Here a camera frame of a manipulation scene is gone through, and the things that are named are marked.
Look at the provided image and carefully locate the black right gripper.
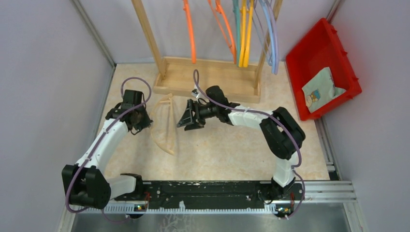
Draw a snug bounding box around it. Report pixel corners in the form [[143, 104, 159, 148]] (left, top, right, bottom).
[[177, 99, 218, 131]]

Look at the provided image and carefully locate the beige plastic hanger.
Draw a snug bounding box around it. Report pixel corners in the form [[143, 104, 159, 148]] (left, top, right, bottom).
[[149, 93, 176, 156]]

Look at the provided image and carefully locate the orange plastic hanger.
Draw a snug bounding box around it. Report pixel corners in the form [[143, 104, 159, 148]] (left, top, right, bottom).
[[207, 0, 237, 64], [183, 0, 196, 64]]

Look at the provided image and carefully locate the yellow plastic hanger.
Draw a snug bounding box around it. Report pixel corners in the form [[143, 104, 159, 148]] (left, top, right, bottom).
[[237, 0, 247, 67], [242, 0, 255, 67]]

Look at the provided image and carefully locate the teal plastic hanger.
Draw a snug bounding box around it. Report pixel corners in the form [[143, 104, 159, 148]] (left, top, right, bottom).
[[232, 0, 240, 67]]

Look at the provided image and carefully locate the lilac plastic hanger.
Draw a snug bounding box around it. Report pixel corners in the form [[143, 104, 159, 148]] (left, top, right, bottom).
[[255, 0, 280, 73]]

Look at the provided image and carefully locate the light blue plastic hanger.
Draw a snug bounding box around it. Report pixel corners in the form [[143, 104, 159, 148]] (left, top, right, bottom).
[[252, 0, 280, 77]]

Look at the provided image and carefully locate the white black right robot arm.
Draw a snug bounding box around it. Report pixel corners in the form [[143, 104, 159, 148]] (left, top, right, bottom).
[[177, 86, 306, 200]]

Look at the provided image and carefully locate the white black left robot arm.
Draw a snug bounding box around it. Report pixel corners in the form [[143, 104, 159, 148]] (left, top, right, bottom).
[[61, 89, 152, 213]]

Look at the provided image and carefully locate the wooden hanger rack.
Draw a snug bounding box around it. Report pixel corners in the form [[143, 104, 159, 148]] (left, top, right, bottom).
[[132, 0, 271, 103]]

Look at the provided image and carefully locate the printed cloth in bin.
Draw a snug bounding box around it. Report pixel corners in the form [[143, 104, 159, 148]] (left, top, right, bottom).
[[302, 67, 346, 113]]

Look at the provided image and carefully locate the red plastic bin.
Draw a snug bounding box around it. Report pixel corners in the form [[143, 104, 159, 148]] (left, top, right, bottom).
[[285, 18, 362, 121]]

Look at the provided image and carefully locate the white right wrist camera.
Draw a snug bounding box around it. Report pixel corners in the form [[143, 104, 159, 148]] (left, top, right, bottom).
[[191, 89, 203, 99]]

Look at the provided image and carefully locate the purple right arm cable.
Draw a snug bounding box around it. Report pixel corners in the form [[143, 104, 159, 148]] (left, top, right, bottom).
[[192, 69, 306, 220]]

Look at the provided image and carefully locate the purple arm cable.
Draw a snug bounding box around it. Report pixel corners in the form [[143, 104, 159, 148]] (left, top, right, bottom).
[[192, 69, 306, 220], [65, 76, 152, 223]]

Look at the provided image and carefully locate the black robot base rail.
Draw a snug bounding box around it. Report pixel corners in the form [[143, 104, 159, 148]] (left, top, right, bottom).
[[76, 180, 305, 219]]

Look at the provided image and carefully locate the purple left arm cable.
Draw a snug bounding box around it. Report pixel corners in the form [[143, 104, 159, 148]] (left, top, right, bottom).
[[65, 76, 152, 223]]

